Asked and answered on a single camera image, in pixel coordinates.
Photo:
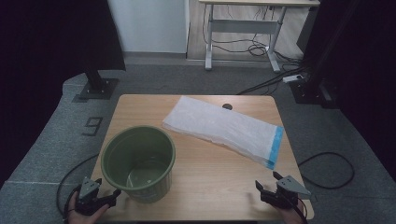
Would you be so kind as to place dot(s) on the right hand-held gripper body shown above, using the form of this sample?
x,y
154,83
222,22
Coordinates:
x,y
286,193

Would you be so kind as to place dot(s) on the wide black curtain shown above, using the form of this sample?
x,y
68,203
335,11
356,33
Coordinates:
x,y
46,62

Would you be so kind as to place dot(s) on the white desk frame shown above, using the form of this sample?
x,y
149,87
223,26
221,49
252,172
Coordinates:
x,y
243,26

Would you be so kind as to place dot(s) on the green plastic trash bin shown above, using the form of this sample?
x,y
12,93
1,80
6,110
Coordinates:
x,y
137,146

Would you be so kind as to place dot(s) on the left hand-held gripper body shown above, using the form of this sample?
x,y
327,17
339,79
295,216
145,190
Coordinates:
x,y
88,202

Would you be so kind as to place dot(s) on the white power strip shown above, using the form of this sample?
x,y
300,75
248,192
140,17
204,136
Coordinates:
x,y
292,78

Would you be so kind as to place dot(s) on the person's right hand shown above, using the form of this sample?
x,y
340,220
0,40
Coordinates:
x,y
292,216

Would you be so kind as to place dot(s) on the person's left hand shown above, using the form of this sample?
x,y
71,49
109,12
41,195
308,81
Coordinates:
x,y
84,219

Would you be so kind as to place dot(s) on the narrow black curtain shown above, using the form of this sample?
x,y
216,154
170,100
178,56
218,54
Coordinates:
x,y
373,62

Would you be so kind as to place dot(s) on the black stand with square base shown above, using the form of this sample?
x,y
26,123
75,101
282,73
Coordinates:
x,y
98,88

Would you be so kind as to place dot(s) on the white bag with blue band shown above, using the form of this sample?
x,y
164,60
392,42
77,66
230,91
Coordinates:
x,y
218,124

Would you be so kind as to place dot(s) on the black table grommet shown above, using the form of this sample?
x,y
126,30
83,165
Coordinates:
x,y
227,106

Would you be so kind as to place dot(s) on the black slanted stand with base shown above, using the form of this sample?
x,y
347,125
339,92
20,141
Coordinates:
x,y
311,93

